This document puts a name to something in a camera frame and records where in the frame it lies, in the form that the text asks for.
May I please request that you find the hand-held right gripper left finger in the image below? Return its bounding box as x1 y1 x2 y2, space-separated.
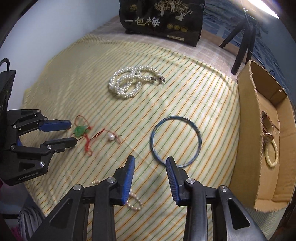
30 156 136 241

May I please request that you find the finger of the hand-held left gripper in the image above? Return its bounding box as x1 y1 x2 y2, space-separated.
7 110 72 137
0 137 77 186

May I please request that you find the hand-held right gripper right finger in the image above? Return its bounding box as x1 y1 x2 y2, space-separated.
166 156 269 241

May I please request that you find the green jade pendant red string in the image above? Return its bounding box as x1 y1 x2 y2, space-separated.
73 115 95 157

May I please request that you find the small pearl bracelet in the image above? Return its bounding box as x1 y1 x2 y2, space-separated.
91 179 143 212

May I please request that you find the blue bangle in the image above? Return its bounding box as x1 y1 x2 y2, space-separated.
150 116 202 168

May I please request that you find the pearl pendant red string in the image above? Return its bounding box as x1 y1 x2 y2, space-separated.
89 130 122 144

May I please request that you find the white pearl necklace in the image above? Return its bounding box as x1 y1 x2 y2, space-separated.
108 65 166 98

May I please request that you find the cardboard box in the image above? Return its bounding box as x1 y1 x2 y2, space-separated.
237 60 292 212

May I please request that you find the yellow striped cloth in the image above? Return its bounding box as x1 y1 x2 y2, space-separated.
22 32 241 241

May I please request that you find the grey striped cloth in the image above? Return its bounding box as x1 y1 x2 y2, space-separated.
18 206 45 241

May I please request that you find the gold wrist watch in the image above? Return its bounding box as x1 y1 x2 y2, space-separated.
261 111 278 142

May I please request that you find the plaid bed sheet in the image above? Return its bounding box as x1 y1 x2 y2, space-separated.
92 15 248 79

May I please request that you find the black tripod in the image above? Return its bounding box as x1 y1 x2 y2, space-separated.
219 8 257 75

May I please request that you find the black printed bag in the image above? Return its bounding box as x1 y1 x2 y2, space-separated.
119 0 206 47

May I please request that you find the cream bead bracelet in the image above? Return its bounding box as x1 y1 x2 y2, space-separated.
265 138 278 168

